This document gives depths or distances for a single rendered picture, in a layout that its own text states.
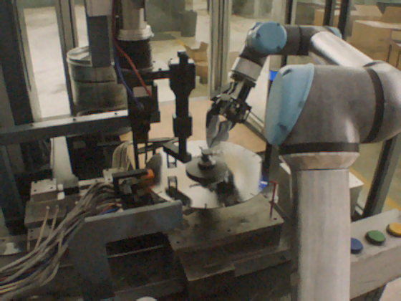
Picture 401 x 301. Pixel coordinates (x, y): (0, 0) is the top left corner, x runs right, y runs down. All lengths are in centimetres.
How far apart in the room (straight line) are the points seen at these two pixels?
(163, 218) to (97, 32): 45
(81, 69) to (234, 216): 84
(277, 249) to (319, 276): 50
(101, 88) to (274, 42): 81
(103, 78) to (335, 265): 115
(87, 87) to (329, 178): 115
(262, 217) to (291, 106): 53
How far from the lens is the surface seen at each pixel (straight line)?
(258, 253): 99
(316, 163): 49
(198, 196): 85
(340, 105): 50
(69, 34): 183
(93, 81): 146
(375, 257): 89
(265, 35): 85
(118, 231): 76
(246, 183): 90
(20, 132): 106
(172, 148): 89
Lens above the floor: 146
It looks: 29 degrees down
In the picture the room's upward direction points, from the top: 1 degrees clockwise
